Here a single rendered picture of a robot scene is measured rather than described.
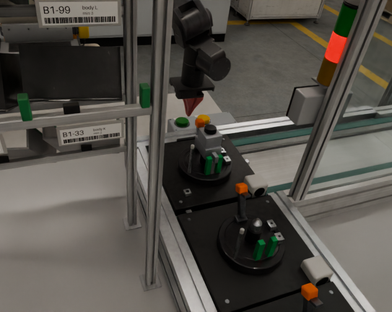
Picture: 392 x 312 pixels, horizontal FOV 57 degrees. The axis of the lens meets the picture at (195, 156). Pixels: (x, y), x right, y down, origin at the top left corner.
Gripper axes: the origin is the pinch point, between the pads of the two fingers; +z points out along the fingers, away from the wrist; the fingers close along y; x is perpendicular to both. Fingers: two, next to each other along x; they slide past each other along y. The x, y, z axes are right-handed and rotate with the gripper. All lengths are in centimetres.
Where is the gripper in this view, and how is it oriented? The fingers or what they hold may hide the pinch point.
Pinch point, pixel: (187, 112)
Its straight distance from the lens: 98.1
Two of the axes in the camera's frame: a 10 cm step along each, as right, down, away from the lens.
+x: -3.7, -6.2, 6.9
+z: -1.2, 7.7, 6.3
